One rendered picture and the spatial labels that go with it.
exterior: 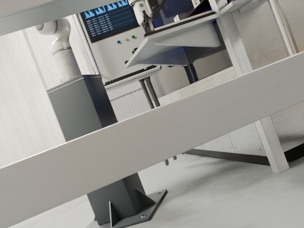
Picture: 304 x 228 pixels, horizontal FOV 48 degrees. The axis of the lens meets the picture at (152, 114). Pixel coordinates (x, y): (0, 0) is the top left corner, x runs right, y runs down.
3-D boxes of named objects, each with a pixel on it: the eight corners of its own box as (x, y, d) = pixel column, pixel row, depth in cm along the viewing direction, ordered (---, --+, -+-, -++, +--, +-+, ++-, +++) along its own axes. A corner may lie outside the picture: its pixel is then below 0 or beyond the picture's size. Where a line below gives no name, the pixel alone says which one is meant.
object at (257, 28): (244, 121, 398) (217, 50, 396) (419, 106, 197) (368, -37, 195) (168, 153, 374) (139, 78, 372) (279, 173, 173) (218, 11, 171)
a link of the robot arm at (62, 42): (48, 57, 201) (34, 19, 200) (69, 55, 217) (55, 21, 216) (62, 49, 195) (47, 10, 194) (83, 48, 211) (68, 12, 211)
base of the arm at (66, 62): (52, 87, 197) (40, 58, 197) (68, 86, 215) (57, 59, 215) (79, 76, 192) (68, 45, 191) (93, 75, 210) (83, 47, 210)
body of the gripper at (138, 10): (145, -5, 171) (153, 16, 171) (141, 3, 181) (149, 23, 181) (132, -1, 169) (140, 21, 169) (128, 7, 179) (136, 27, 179)
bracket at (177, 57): (187, 64, 233) (181, 47, 233) (189, 64, 230) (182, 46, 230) (143, 81, 225) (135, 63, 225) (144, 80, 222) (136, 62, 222)
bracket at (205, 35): (218, 46, 184) (210, 23, 184) (220, 45, 181) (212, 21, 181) (162, 66, 176) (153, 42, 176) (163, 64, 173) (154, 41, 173)
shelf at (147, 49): (187, 46, 243) (186, 44, 243) (232, 12, 175) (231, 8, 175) (125, 68, 231) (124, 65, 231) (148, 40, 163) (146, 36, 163)
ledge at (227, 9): (244, 7, 174) (242, 3, 174) (257, -3, 162) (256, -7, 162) (220, 15, 171) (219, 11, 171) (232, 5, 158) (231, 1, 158)
